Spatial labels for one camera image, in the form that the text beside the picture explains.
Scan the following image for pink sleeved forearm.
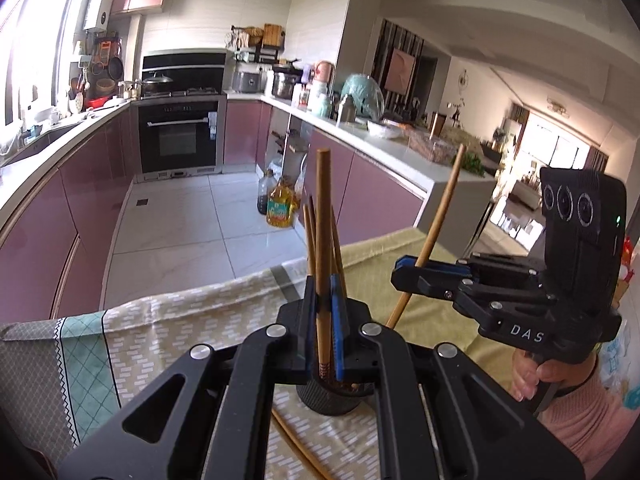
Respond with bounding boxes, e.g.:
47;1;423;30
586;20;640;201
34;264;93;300
539;358;639;479

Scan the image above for dark worn wooden chopstick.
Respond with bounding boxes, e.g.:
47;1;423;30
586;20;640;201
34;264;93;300
271;408;333;480

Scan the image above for black wok with lid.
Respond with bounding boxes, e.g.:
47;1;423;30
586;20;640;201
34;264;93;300
141;73;172;96

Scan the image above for person's right hand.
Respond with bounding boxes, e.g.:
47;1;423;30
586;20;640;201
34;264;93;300
511;349;597;401

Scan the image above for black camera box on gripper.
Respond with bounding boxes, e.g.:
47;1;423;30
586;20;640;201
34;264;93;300
540;167;627;318

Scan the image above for black mesh pen cup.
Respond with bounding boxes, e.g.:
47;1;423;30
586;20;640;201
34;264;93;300
296;377;374;416

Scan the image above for teal fan cover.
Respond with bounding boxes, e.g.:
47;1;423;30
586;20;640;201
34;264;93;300
341;74;385;122

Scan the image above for pink kitchen cabinets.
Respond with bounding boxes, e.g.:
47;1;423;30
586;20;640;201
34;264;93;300
0;98;426;323

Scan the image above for black built-in oven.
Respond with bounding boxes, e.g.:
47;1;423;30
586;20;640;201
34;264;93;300
138;96;227;180

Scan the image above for yellow cooking oil bottle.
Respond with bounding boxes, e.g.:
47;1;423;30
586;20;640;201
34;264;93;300
266;179;294;229

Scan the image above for steel cooking pot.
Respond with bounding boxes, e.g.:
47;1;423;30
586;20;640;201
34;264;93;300
271;66;303;101

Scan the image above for white bowl on counter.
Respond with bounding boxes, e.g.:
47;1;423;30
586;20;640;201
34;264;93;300
367;120;404;140

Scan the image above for patterned beige green tablecloth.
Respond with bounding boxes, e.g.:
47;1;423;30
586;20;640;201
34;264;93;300
1;228;512;479

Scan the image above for black range hood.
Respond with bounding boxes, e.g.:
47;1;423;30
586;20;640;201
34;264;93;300
141;49;228;96

